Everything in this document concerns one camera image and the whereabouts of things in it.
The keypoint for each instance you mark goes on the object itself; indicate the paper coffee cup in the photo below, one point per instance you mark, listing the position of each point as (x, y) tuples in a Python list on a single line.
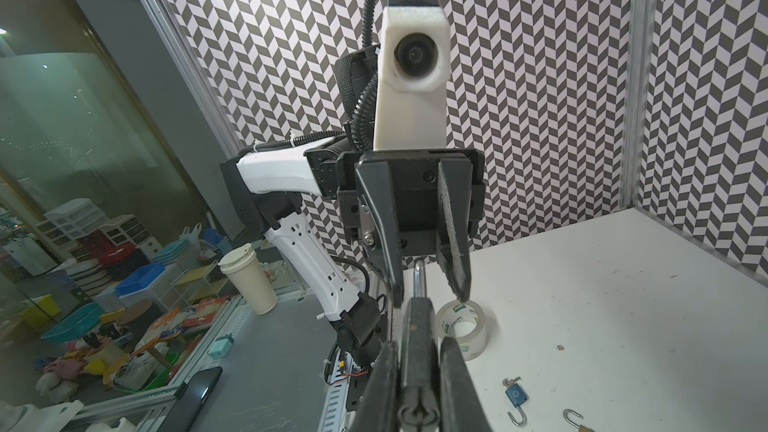
[(242, 267)]

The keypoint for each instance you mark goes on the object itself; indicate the aluminium left corner post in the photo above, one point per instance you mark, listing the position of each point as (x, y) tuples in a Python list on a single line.
[(183, 56)]

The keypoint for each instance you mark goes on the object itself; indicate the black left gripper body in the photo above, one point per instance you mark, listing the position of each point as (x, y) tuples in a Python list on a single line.
[(415, 178)]

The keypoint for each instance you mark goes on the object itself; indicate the clear tape roll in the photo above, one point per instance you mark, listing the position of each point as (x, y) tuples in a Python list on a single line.
[(466, 323)]

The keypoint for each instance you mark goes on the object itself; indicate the blue padlock with key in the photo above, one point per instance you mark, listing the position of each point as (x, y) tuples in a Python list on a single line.
[(517, 397)]

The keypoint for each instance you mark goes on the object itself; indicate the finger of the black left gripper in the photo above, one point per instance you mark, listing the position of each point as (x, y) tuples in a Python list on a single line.
[(379, 224), (454, 192)]

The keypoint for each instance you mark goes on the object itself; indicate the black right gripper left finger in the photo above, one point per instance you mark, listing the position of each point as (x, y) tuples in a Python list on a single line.
[(378, 411)]

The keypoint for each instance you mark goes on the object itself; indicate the aluminium corner post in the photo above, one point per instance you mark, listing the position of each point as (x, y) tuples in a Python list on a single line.
[(641, 25), (183, 56)]

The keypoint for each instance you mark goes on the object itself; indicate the black smartphone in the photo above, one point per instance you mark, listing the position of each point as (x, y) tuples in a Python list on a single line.
[(188, 406)]

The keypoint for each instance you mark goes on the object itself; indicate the aluminium right corner post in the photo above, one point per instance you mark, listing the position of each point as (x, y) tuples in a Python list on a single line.
[(641, 25)]

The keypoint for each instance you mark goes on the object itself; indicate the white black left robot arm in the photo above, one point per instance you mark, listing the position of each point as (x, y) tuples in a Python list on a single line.
[(266, 182)]

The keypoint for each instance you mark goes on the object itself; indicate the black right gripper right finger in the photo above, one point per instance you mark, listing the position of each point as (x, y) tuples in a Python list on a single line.
[(461, 409)]

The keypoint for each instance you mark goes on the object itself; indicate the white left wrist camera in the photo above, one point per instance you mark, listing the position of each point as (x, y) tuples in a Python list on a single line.
[(413, 70)]

